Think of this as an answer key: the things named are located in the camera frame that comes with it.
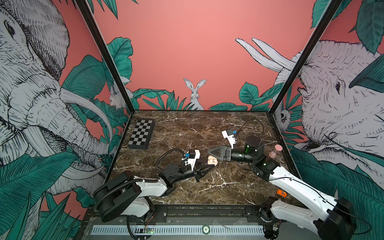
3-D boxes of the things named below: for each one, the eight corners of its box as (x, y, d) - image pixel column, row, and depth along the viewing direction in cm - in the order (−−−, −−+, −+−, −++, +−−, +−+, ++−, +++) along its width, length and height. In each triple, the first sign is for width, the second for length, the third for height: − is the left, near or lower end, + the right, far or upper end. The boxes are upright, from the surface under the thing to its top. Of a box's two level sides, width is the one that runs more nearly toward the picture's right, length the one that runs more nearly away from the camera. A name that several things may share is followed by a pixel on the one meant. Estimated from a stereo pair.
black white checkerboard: (129, 149, 100) (127, 145, 97) (138, 122, 116) (136, 118, 112) (148, 149, 100) (147, 146, 97) (155, 122, 116) (154, 119, 112)
